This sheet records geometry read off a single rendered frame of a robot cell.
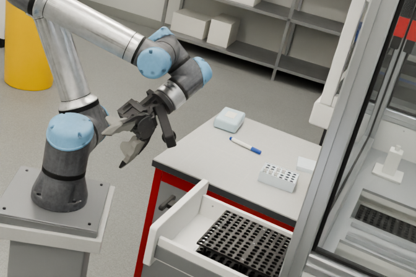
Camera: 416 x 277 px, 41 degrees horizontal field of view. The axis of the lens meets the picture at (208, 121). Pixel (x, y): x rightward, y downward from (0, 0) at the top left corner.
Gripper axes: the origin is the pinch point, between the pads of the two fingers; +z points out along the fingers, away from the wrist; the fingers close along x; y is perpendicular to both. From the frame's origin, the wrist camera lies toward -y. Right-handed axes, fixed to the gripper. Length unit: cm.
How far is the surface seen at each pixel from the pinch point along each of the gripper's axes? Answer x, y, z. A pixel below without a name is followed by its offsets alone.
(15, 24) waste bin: -123, 235, -54
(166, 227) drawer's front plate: -5.1, -23.1, 3.9
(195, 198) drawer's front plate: -13.1, -18.3, -8.4
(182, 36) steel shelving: -266, 263, -199
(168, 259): -7.5, -28.3, 8.5
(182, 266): -7.8, -31.8, 7.3
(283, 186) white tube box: -54, -16, -42
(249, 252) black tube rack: -10.3, -40.1, -5.6
